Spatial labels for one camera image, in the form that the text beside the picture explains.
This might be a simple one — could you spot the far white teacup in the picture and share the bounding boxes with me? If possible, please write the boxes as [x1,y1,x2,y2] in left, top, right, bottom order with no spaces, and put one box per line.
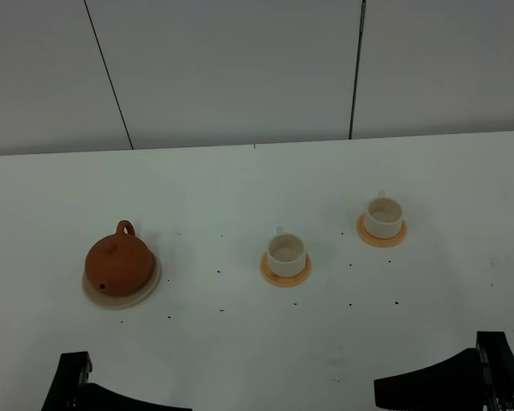
[363,190,403,240]

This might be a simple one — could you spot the near white teacup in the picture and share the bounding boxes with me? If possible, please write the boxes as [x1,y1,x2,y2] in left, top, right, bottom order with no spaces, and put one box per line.
[266,226,308,278]

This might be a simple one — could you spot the beige round teapot coaster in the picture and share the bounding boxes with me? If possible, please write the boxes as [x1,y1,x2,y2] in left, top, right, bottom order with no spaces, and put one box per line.
[81,253,161,310]

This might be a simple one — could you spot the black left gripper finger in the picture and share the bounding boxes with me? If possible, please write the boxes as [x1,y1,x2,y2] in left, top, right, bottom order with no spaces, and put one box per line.
[75,383,191,411]
[41,351,93,411]

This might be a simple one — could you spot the white teacup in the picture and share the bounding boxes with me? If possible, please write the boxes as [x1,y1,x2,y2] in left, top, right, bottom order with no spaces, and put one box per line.
[266,226,308,278]
[363,190,403,240]

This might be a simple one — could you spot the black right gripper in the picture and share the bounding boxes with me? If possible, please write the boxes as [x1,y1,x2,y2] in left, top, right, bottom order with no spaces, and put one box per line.
[374,331,514,410]

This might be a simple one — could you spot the brown clay teapot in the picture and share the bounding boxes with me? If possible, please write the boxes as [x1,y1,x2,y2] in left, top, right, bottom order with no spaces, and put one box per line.
[85,220,153,296]

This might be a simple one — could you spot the near orange saucer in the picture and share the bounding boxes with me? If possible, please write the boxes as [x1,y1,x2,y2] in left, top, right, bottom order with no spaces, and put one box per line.
[260,253,312,288]

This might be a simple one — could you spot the far orange saucer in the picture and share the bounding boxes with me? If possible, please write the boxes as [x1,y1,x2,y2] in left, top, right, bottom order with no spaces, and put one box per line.
[356,213,408,247]

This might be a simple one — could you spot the orange saucer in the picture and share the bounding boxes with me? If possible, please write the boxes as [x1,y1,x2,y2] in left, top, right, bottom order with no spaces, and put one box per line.
[356,213,408,247]
[260,253,312,288]

